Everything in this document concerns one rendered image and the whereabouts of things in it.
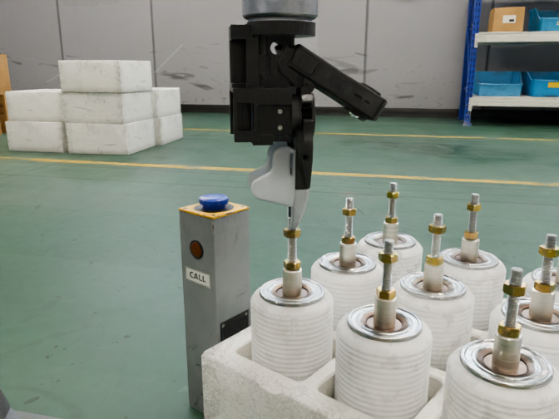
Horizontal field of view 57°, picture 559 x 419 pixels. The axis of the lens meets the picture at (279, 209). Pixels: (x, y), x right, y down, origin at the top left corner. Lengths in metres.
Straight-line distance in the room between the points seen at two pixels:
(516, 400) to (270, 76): 0.36
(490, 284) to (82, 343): 0.73
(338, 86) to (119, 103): 2.71
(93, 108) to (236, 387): 2.79
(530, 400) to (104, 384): 0.67
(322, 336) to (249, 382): 0.09
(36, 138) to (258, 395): 3.07
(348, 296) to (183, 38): 5.68
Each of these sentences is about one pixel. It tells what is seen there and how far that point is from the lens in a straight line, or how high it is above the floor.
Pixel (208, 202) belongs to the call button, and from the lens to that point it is 0.70.
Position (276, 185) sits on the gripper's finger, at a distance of 0.54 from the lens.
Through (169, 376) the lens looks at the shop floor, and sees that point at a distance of 0.94.
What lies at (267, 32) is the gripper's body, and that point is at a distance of 0.52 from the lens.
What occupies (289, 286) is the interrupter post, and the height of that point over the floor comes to 0.26.
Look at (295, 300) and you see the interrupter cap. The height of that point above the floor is 0.25.
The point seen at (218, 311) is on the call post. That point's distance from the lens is 0.73.
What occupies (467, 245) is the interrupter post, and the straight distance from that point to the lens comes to 0.73.
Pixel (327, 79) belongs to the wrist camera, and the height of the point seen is 0.49.
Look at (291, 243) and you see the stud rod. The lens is 0.58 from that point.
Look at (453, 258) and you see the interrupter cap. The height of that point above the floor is 0.25.
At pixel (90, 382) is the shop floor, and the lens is 0.95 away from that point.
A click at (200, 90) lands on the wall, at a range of 6.15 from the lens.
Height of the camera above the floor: 0.50
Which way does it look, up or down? 15 degrees down
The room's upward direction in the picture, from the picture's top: straight up
